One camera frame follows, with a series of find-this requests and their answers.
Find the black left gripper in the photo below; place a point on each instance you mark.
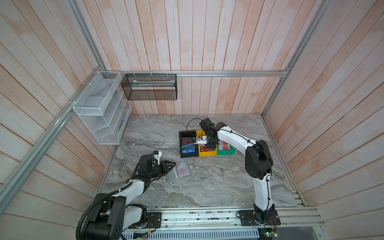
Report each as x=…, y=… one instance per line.
x=165, y=167

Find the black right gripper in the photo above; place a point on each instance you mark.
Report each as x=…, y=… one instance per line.
x=212, y=146

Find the beige leather card holder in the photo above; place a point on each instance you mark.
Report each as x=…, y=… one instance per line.
x=181, y=170

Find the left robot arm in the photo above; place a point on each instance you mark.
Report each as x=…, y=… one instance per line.
x=120, y=201

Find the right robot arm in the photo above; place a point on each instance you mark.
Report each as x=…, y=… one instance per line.
x=258, y=164

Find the yellow plastic bin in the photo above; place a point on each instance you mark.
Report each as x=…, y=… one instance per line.
x=203, y=151

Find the green plastic bin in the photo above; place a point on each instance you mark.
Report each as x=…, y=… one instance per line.
x=224, y=148

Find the black plastic bin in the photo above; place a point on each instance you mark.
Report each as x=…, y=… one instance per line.
x=188, y=144

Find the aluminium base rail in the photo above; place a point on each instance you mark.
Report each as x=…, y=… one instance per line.
x=157, y=219

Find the black wire mesh basket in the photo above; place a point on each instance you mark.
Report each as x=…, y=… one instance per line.
x=150, y=87

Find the white wire mesh shelf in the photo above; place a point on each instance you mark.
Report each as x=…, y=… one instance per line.
x=103, y=108

